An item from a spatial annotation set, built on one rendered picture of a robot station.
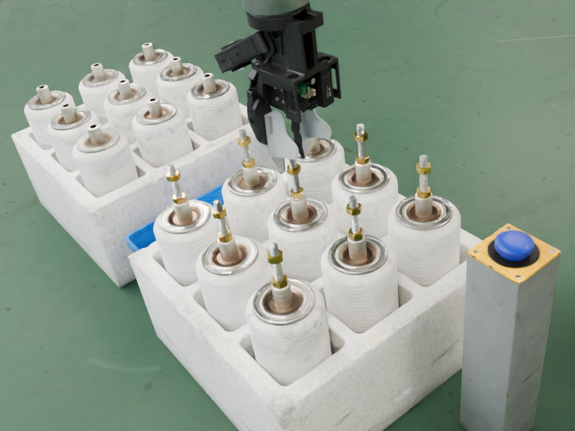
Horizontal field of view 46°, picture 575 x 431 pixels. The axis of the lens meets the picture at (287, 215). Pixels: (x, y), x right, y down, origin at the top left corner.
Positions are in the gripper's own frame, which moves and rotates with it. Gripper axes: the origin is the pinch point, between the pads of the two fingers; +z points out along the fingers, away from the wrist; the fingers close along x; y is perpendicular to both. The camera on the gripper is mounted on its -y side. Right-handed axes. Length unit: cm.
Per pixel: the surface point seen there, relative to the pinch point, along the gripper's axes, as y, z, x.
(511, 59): -27, 35, 101
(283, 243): 1.8, 11.2, -4.6
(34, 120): -64, 11, -9
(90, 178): -41.2, 14.4, -10.8
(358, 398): 19.1, 24.1, -10.3
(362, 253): 13.4, 8.8, -1.7
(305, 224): 2.9, 9.5, -1.3
